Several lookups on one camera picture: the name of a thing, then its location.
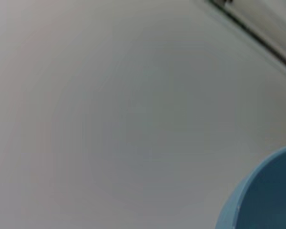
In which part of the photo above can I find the blue bowl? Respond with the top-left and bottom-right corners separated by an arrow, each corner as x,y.
215,143 -> 286,229

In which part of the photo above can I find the dark framed ceiling beam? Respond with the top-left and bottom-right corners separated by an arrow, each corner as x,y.
208,0 -> 286,72

